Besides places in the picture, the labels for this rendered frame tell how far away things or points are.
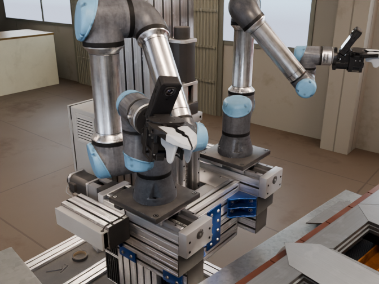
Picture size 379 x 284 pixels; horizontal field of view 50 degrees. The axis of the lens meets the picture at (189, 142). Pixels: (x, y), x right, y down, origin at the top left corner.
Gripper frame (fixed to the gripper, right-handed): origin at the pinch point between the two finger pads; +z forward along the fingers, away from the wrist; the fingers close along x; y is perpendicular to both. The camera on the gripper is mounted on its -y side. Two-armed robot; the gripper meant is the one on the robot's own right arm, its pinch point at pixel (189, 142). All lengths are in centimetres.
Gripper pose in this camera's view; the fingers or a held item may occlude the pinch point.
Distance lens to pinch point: 72.9
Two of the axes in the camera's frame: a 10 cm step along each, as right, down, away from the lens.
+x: -9.0, 0.3, -4.4
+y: -1.2, 9.4, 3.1
